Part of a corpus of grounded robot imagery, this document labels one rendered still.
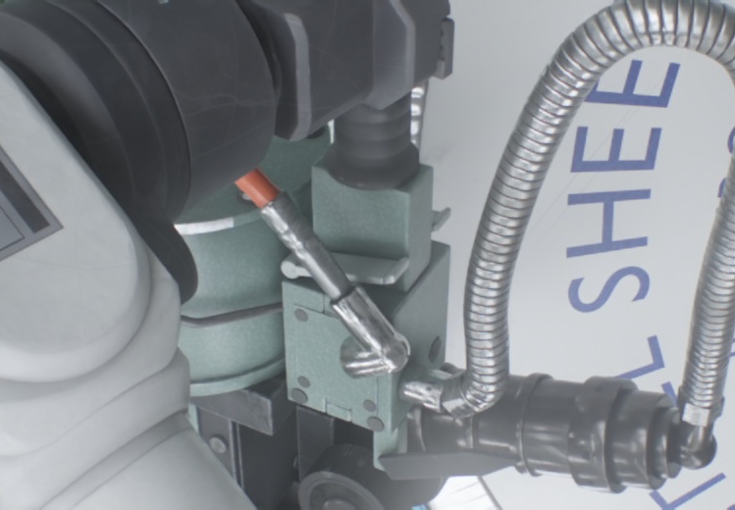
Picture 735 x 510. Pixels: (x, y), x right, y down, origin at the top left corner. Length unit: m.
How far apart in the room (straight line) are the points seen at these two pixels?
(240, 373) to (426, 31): 0.24
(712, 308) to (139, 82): 0.29
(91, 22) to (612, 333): 0.53
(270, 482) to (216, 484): 0.39
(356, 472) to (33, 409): 0.39
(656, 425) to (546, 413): 0.06
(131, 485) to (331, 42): 0.18
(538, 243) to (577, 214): 0.03
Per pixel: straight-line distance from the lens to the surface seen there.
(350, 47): 0.46
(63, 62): 0.39
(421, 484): 0.75
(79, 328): 0.33
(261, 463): 0.73
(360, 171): 0.57
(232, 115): 0.42
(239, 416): 0.66
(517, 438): 0.69
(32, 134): 0.36
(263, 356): 0.64
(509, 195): 0.53
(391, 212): 0.57
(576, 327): 0.86
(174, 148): 0.41
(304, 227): 0.56
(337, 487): 0.71
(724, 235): 0.56
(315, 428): 0.73
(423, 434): 0.72
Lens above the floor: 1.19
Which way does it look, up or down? 9 degrees up
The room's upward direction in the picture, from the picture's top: 115 degrees counter-clockwise
